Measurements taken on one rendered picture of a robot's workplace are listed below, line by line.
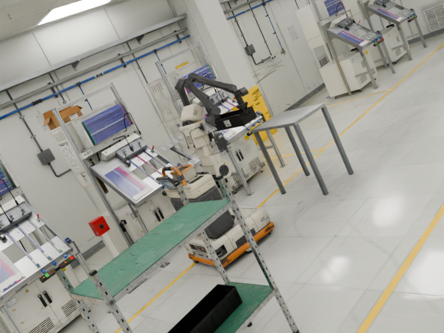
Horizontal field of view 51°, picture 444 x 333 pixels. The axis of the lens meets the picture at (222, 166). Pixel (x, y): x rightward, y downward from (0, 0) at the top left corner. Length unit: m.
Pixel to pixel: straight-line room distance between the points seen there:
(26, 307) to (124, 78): 3.83
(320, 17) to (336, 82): 1.18
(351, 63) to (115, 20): 3.97
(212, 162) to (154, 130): 3.19
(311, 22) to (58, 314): 6.22
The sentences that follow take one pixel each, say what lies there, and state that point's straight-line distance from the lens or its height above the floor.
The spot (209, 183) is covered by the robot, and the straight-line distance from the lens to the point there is 4.01.
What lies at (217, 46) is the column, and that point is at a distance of 7.83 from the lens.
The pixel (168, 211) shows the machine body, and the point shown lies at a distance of 5.33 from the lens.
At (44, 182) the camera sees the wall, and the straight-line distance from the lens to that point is 6.48.
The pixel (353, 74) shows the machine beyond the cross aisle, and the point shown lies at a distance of 8.53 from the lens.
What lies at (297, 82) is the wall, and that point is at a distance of 9.87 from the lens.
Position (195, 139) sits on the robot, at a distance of 4.19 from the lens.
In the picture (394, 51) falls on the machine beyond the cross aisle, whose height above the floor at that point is 0.22.
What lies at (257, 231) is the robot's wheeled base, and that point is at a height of 0.13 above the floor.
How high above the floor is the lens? 1.72
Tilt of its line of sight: 13 degrees down
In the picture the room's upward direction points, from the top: 26 degrees counter-clockwise
